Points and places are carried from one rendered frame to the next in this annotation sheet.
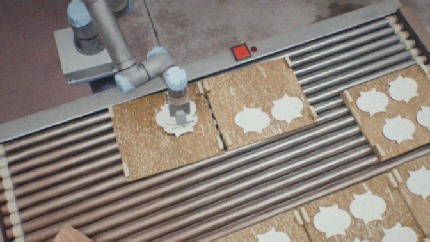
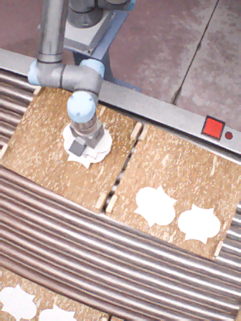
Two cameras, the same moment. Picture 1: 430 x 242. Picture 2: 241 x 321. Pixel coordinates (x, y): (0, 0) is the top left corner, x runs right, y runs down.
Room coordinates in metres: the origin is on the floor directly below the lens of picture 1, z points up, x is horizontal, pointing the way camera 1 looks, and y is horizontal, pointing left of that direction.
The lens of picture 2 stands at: (0.60, -0.27, 2.34)
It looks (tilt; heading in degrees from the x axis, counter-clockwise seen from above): 75 degrees down; 52
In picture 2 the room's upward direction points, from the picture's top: 4 degrees counter-clockwise
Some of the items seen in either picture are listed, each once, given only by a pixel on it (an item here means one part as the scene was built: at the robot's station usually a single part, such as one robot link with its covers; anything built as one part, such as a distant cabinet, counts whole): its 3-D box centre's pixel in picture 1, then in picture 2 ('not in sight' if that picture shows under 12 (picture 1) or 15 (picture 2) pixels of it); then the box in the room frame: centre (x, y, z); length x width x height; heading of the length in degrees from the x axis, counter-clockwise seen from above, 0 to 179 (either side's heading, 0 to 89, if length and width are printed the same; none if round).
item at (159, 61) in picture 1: (158, 64); (83, 78); (0.87, 0.23, 1.24); 0.11 x 0.11 x 0.08; 38
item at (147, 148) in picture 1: (165, 129); (68, 143); (0.74, 0.20, 0.93); 0.41 x 0.35 x 0.02; 112
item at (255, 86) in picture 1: (258, 101); (181, 192); (0.91, -0.18, 0.93); 0.41 x 0.35 x 0.02; 114
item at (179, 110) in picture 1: (178, 107); (82, 135); (0.77, 0.15, 1.08); 0.12 x 0.09 x 0.16; 15
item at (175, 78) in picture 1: (176, 81); (82, 109); (0.80, 0.15, 1.24); 0.09 x 0.08 x 0.11; 38
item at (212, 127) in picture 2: (240, 52); (213, 128); (1.16, -0.09, 0.92); 0.06 x 0.06 x 0.01; 26
